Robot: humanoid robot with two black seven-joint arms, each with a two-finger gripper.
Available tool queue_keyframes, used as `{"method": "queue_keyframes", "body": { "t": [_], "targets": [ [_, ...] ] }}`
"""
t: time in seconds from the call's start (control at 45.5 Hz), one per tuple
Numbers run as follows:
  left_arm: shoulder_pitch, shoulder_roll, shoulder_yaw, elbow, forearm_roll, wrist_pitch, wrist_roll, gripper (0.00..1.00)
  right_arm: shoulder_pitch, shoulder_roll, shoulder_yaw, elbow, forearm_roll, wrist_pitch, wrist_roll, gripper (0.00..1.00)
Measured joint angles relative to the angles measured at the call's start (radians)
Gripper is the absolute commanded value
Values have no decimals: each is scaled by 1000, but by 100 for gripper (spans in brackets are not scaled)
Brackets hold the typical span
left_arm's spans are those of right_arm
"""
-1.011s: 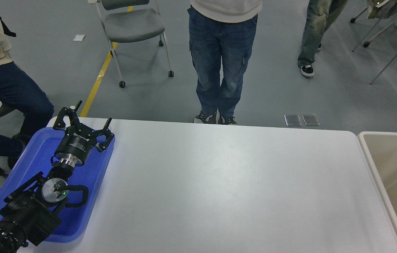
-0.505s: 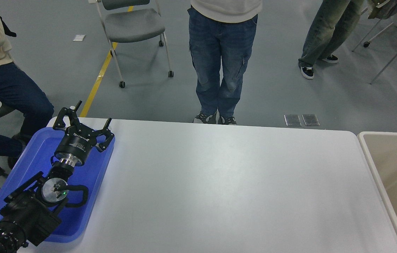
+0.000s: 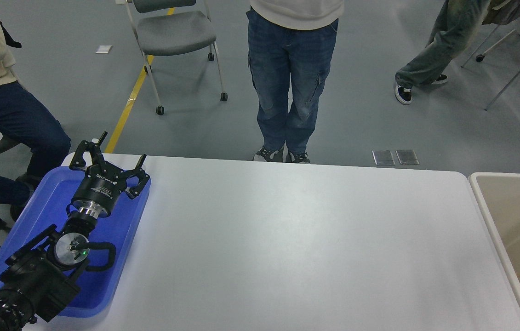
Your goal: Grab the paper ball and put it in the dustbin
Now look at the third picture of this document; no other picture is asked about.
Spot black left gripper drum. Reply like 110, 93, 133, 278
72, 165, 128, 217

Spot blue plastic tray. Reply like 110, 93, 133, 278
0, 165, 152, 319

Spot large pale bin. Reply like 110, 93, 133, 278
468, 172, 520, 331

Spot seated person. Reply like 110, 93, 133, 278
0, 0, 72, 222

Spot black bag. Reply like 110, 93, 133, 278
0, 21, 22, 49

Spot grey wheeled chair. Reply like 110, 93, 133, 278
124, 0, 228, 115

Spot silver floor plate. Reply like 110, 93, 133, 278
396, 149, 419, 166
372, 150, 395, 166

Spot standing person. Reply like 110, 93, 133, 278
245, 0, 345, 164

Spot metal-legged chair with jacket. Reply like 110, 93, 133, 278
461, 25, 518, 68

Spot walking person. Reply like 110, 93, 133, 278
394, 0, 492, 105

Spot olive jacket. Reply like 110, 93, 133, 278
483, 0, 520, 26

